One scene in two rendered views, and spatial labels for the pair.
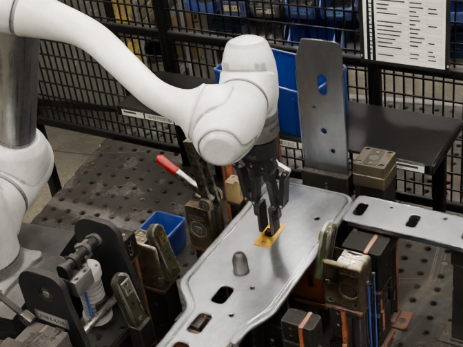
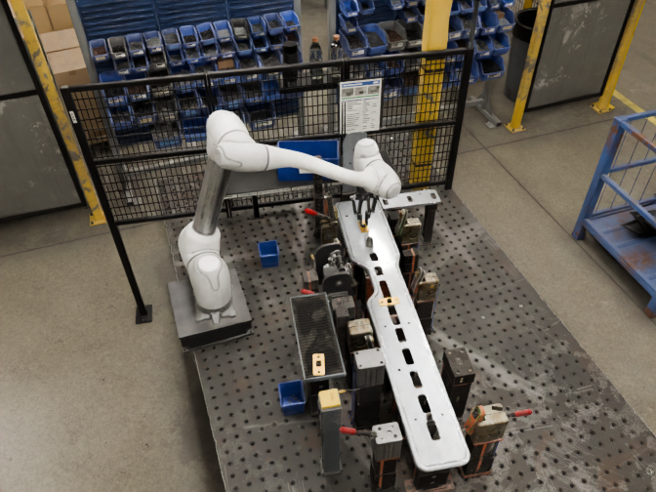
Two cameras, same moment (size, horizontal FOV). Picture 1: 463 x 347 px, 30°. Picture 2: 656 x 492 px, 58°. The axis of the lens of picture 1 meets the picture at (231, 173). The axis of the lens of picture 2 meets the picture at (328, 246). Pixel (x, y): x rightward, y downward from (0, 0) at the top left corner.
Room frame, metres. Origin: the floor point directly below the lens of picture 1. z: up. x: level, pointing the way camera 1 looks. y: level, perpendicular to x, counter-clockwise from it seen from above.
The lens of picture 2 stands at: (0.13, 1.48, 2.81)
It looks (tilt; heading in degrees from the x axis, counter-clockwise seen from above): 43 degrees down; 316
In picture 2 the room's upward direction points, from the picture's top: 1 degrees counter-clockwise
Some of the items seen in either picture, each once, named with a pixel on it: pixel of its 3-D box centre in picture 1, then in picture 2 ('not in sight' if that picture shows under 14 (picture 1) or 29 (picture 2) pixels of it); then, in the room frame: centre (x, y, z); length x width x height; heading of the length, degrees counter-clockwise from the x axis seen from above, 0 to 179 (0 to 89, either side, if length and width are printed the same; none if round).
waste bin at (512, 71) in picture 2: not in sight; (534, 59); (2.38, -3.35, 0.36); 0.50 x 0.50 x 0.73
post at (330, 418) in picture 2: not in sight; (330, 435); (0.88, 0.76, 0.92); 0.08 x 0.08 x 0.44; 55
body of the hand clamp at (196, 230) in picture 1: (212, 261); (328, 251); (1.57, 0.07, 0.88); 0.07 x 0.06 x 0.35; 55
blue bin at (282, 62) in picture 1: (281, 90); (307, 160); (1.94, -0.16, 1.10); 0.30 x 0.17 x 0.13; 46
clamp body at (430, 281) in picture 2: not in sight; (423, 305); (1.04, 0.02, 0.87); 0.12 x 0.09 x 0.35; 55
